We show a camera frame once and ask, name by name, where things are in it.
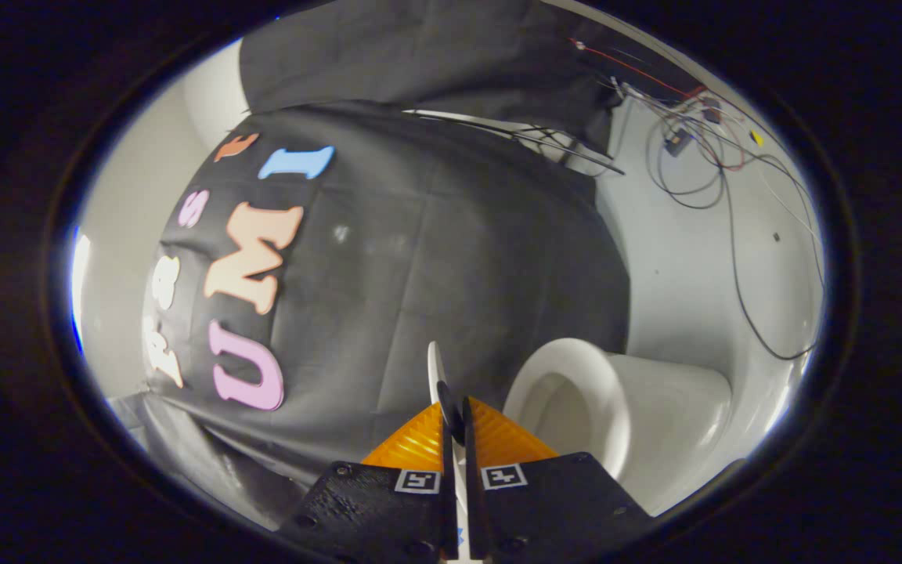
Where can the white ceramic toilet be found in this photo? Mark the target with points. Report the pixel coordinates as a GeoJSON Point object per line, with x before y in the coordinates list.
{"type": "Point", "coordinates": [670, 415]}

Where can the black tripod stand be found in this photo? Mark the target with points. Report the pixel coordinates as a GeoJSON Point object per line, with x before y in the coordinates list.
{"type": "Point", "coordinates": [529, 137]}

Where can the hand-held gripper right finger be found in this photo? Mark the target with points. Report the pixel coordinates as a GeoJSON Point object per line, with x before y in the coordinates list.
{"type": "Point", "coordinates": [553, 509]}

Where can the black backdrop cloth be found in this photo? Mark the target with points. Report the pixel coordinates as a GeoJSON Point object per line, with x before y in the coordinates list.
{"type": "Point", "coordinates": [459, 258]}

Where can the white toilet lid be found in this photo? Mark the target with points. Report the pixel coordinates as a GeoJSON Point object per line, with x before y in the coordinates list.
{"type": "Point", "coordinates": [434, 364]}

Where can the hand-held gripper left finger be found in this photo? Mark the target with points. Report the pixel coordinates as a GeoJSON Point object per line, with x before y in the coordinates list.
{"type": "Point", "coordinates": [373, 509]}

